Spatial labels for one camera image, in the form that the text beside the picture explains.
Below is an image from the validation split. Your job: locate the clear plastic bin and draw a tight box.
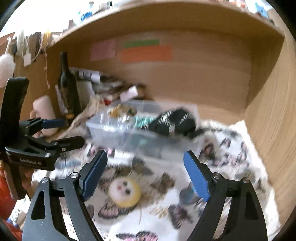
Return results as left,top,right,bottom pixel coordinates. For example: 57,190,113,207
86,100,204,160

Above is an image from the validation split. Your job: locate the wooden shelf board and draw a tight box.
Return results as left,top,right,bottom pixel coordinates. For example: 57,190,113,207
49,1,285,49

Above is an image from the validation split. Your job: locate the pink sticky note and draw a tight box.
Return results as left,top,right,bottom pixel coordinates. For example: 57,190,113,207
90,39,116,61

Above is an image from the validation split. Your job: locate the black patterned soft cloth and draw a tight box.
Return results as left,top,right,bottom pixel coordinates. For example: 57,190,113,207
145,108,205,139

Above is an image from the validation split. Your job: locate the dark wine bottle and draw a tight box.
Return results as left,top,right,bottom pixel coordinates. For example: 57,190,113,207
58,52,81,121

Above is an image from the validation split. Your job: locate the person's left hand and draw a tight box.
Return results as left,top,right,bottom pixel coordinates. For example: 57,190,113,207
3,162,34,200

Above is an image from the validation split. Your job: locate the yellow white felt ball toy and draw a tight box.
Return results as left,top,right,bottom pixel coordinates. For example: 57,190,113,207
108,177,142,208

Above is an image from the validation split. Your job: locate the black lace headband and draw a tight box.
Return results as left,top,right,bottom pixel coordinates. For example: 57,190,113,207
28,32,43,62

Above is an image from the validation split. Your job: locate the orange sleeve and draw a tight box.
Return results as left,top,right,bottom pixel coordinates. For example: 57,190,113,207
1,176,22,240

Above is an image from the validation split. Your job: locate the blue rectangular box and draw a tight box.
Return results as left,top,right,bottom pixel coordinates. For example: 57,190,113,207
255,3,269,19

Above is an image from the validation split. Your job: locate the stack of papers and magazines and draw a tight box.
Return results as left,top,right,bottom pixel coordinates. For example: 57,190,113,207
69,67,147,103

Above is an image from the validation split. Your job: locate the small white card box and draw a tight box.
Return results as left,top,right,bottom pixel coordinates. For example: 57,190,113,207
119,85,138,101

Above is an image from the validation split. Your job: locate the green sticky note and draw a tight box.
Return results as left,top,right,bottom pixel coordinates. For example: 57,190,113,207
124,39,159,49

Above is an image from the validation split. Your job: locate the orange sticky note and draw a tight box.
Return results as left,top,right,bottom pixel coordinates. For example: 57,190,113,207
120,45,172,63

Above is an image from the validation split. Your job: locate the beige cylindrical object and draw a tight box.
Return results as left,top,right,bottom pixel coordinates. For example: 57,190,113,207
30,95,58,138

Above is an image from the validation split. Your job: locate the white fluffy pompom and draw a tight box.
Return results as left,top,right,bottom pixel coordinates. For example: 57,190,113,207
0,54,16,88

